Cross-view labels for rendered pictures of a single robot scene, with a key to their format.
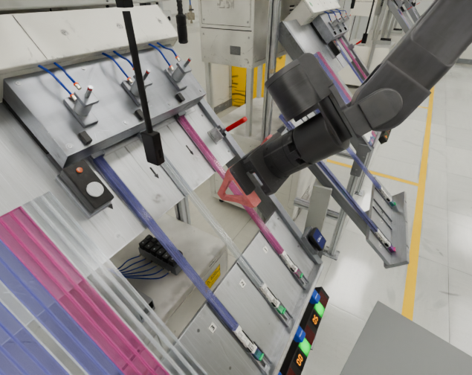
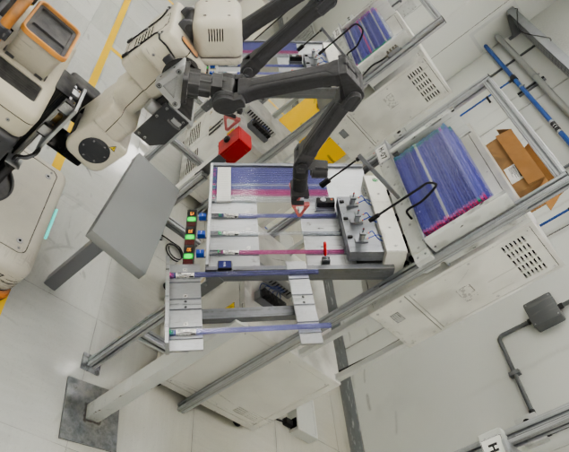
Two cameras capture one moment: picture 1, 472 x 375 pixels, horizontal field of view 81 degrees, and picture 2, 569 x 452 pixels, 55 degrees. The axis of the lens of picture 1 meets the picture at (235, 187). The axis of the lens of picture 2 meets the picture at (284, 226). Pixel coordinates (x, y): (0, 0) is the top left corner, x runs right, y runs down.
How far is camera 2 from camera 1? 2.23 m
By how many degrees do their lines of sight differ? 94
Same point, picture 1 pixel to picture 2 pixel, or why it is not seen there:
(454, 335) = not seen: outside the picture
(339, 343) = (38, 387)
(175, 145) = (329, 242)
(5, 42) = (378, 196)
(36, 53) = (375, 200)
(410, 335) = (127, 248)
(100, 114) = (349, 209)
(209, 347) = (243, 207)
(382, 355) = (143, 239)
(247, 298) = (240, 227)
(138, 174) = (323, 223)
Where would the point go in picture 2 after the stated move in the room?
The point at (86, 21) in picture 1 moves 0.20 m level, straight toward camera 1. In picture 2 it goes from (390, 217) to (360, 177)
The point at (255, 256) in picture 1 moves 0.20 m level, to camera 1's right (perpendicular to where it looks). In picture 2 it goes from (251, 240) to (219, 235)
